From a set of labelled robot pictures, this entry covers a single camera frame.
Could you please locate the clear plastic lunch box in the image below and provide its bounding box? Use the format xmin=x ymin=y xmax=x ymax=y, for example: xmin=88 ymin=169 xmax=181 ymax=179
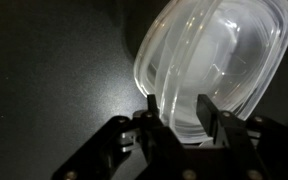
xmin=133 ymin=0 xmax=288 ymax=138
xmin=157 ymin=0 xmax=288 ymax=145

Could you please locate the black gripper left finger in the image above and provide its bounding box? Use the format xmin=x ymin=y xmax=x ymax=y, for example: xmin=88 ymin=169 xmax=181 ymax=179
xmin=52 ymin=94 xmax=185 ymax=180

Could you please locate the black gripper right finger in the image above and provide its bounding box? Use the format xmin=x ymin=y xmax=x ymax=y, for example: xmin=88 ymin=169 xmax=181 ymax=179
xmin=196 ymin=94 xmax=288 ymax=180

